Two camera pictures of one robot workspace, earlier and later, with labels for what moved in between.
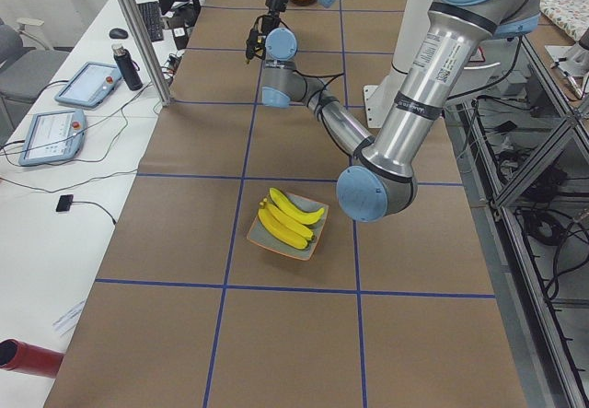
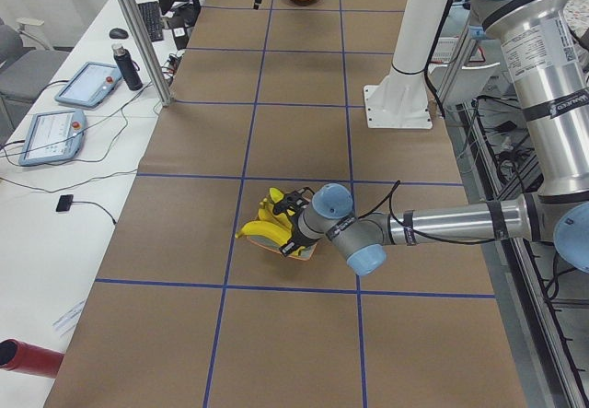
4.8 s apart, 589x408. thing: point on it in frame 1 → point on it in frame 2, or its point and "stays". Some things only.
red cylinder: (17, 355) stays
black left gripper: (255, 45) → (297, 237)
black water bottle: (128, 67) stays
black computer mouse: (118, 33) stays
